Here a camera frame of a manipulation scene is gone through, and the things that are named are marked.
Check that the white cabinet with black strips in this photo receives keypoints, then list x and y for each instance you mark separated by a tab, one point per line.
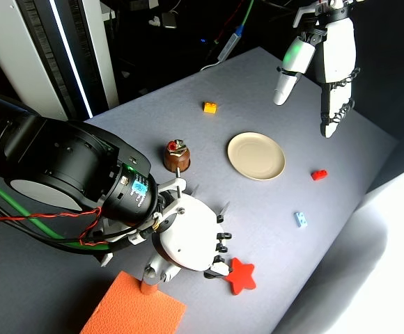
10	45

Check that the light blue toy brick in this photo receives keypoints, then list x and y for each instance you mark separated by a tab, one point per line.
301	220

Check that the grey usb hub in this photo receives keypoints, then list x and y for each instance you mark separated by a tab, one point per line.
230	43

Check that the orange textured foam block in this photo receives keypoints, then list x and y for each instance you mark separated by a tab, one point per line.
132	309

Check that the red star block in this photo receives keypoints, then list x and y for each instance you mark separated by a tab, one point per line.
242	276

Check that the red toy brick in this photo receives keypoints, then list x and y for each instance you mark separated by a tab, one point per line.
319	175

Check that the chocolate toy cake with strawberry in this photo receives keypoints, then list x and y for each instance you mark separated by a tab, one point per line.
177	160

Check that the yellow toy brick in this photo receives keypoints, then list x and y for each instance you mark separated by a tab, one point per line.
210	108

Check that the beige round plate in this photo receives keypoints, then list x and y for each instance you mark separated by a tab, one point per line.
256	156

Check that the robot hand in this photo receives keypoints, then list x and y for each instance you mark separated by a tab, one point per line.
188	233
338	52

